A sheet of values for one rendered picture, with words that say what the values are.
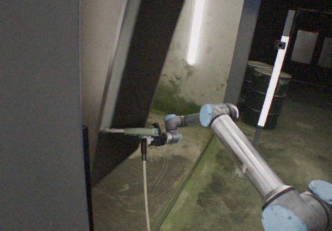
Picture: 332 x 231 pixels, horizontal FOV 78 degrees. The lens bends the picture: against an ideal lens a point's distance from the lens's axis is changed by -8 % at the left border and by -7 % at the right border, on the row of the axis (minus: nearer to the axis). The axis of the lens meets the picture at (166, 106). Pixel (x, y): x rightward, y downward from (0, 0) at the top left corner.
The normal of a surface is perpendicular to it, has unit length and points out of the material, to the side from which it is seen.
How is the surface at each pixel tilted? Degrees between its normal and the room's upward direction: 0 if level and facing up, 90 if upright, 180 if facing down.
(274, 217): 92
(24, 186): 90
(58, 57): 90
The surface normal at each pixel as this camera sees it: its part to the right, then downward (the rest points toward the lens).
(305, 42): -0.40, 0.15
